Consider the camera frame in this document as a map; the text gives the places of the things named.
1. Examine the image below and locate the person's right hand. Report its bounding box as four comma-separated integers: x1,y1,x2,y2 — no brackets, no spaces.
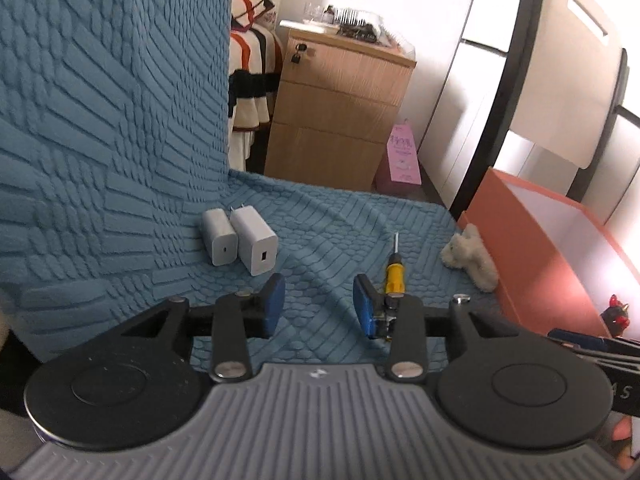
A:
606,416,637,470

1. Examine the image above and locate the striped white orange blanket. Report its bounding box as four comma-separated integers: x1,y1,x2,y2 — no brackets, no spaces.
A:
227,0,284,133

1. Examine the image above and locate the orange storage box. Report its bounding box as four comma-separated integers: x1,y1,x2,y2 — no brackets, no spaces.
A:
457,167,640,348

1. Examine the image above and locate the white plush toy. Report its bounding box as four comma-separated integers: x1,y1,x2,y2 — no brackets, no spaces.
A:
440,223,500,293

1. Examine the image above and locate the black framed beige chair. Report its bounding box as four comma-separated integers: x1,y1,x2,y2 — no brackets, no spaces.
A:
448,0,640,226

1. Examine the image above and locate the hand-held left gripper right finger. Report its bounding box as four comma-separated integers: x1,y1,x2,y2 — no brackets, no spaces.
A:
353,275,523,385

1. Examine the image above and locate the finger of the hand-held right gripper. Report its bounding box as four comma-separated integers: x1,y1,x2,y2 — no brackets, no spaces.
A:
547,328,615,358

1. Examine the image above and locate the wooden drawer cabinet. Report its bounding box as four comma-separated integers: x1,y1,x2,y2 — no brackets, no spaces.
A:
263,25,417,192

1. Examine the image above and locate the blue textured blanket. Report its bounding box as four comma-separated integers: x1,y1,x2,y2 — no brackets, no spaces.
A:
0,0,503,368

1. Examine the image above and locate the white flat tray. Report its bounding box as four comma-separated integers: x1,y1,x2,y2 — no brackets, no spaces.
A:
278,18,337,35

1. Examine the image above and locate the white wall charger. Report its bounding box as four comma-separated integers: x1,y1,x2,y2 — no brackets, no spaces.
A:
202,208,240,267
229,204,278,277

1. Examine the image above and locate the black red-horned figurine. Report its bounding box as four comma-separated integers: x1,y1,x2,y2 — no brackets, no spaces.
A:
601,294,632,338

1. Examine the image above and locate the pink paper bag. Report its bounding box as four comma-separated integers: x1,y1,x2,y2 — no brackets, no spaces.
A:
375,119,422,194

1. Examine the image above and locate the yellow handled screwdriver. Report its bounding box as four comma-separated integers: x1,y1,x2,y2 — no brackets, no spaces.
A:
376,231,407,342

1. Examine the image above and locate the clear plastic bag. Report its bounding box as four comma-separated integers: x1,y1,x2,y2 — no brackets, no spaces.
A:
367,14,417,58

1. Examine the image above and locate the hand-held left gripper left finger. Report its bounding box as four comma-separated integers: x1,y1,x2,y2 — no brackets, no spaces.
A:
120,274,287,382

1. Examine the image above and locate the white wardrobe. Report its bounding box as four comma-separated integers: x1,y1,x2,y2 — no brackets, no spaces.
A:
417,0,526,206

